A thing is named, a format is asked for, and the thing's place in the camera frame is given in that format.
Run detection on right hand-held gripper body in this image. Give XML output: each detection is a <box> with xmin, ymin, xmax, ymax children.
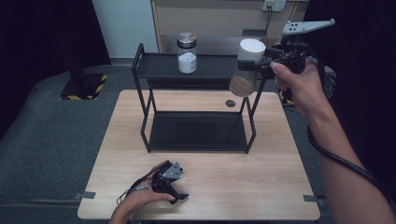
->
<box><xmin>270</xmin><ymin>18</ymin><xmax>336</xmax><ymax>76</ymax></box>

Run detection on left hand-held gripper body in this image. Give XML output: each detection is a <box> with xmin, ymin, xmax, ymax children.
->
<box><xmin>150</xmin><ymin>160</ymin><xmax>185</xmax><ymax>196</ymax></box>

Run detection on clear cup with white lid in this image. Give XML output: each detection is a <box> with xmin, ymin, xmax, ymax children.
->
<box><xmin>229</xmin><ymin>37</ymin><xmax>267</xmax><ymax>98</ymax></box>

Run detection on black two-tier metal rack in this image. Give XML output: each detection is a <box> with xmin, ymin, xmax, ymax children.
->
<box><xmin>131</xmin><ymin>42</ymin><xmax>269</xmax><ymax>155</ymax></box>

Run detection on person's left hand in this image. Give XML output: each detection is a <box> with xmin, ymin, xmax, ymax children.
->
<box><xmin>119</xmin><ymin>161</ymin><xmax>177</xmax><ymax>219</ymax></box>

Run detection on person's right hand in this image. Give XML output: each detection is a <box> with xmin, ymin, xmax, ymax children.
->
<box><xmin>270</xmin><ymin>57</ymin><xmax>332</xmax><ymax>118</ymax></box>

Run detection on stand base with hazard tape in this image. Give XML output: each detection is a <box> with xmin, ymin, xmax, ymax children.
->
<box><xmin>59</xmin><ymin>72</ymin><xmax>108</xmax><ymax>102</ymax></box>
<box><xmin>278</xmin><ymin>89</ymin><xmax>295</xmax><ymax>106</ymax></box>

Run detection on beige wooden cabinet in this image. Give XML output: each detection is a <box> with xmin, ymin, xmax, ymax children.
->
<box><xmin>150</xmin><ymin>0</ymin><xmax>310</xmax><ymax>54</ymax></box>

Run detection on white jar with metal lid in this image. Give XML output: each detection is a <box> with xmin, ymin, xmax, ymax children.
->
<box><xmin>177</xmin><ymin>32</ymin><xmax>198</xmax><ymax>75</ymax></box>

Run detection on black curtain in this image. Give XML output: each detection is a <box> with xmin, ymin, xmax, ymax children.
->
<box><xmin>302</xmin><ymin>0</ymin><xmax>396</xmax><ymax>188</ymax></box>
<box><xmin>0</xmin><ymin>0</ymin><xmax>112</xmax><ymax>139</ymax></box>

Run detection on grey table clamp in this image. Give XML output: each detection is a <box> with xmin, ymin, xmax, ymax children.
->
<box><xmin>303</xmin><ymin>194</ymin><xmax>327</xmax><ymax>205</ymax></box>
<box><xmin>74</xmin><ymin>190</ymin><xmax>97</xmax><ymax>201</ymax></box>

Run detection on black socket cable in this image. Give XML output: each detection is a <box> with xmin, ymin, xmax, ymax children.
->
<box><xmin>262</xmin><ymin>5</ymin><xmax>273</xmax><ymax>46</ymax></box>

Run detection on thin black cable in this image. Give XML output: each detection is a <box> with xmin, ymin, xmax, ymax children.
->
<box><xmin>116</xmin><ymin>176</ymin><xmax>154</xmax><ymax>205</ymax></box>

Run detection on white wall socket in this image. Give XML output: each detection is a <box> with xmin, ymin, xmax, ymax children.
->
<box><xmin>262</xmin><ymin>0</ymin><xmax>287</xmax><ymax>13</ymax></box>

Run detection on thick black cable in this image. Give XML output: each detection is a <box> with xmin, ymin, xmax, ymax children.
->
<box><xmin>306</xmin><ymin>124</ymin><xmax>396</xmax><ymax>204</ymax></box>

